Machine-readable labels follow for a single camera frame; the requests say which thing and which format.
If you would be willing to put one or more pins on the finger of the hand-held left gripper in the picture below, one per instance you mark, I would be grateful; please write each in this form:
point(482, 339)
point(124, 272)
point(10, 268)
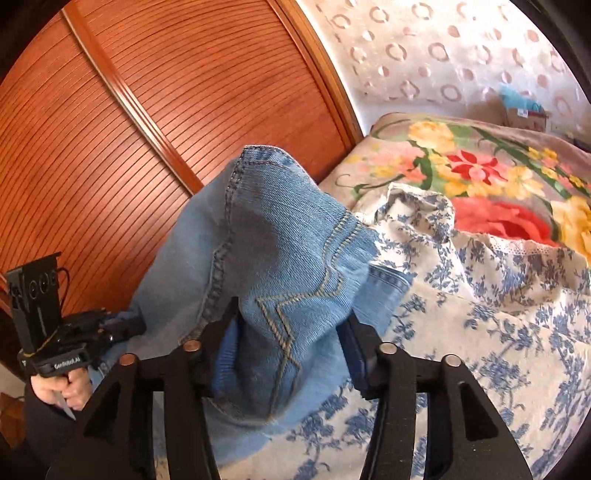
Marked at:
point(127, 327)

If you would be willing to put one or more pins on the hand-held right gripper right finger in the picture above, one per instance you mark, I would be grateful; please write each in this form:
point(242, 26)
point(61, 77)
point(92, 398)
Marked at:
point(358, 360)

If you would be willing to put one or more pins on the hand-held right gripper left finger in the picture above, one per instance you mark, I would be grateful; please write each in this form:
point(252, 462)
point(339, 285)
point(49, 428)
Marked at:
point(224, 369)

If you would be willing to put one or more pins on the light blue denim pants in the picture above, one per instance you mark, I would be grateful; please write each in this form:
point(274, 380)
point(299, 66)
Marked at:
point(277, 240)

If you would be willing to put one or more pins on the person's left forearm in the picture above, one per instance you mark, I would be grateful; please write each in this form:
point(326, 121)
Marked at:
point(41, 438)

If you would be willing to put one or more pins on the person's left hand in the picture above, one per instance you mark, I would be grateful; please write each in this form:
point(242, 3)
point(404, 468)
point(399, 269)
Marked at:
point(78, 392)

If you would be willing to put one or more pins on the blue floral white bedsheet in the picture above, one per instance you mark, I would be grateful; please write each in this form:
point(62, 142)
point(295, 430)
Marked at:
point(485, 323)

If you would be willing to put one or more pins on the wooden slatted wardrobe door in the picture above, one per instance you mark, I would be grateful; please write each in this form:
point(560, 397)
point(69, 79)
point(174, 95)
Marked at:
point(161, 115)

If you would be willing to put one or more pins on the colourful floral blanket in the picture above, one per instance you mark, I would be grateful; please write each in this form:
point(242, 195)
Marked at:
point(485, 184)

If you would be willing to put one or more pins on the small cardboard box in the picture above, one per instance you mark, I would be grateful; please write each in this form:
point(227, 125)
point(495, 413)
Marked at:
point(526, 121)

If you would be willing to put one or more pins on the circle patterned sheer curtain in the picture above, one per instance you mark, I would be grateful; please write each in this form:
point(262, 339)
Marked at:
point(415, 46)

